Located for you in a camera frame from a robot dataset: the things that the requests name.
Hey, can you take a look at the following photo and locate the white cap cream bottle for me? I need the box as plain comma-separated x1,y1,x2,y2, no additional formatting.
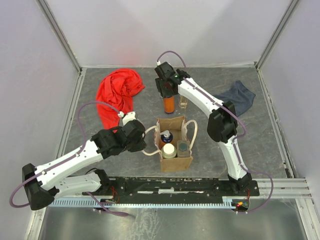
161,143,177,159

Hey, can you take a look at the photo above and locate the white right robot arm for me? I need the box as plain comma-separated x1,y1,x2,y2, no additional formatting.
154,61,252,194

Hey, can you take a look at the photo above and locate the clear yellow liquid bottle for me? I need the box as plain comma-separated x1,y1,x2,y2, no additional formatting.
178,94,188,109

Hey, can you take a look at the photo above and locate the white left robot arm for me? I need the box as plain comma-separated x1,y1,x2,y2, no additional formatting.
22,119,147,211

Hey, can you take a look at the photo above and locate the right aluminium frame post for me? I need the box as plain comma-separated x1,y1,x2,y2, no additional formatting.
255,0,301,71

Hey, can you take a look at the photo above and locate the light blue cable duct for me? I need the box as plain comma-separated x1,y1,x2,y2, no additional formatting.
47,196,247,208

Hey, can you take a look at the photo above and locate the left aluminium frame post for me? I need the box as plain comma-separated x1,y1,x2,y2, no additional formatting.
36,0,82,72

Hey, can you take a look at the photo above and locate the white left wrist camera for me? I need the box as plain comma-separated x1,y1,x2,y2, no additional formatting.
117,111,137,126

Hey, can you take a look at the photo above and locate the square clear dark-cap bottle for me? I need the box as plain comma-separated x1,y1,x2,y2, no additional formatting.
176,140,191,158

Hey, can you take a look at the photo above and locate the aluminium frame post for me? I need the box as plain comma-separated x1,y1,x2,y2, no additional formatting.
255,0,301,71
36,0,82,72

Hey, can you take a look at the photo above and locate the red cloth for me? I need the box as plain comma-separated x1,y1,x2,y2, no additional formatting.
95,68,145,129

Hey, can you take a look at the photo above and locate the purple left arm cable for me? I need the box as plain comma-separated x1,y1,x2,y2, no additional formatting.
9,101,126,208

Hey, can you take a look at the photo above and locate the dark blue cloth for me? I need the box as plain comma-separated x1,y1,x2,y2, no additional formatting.
214,80,256,117

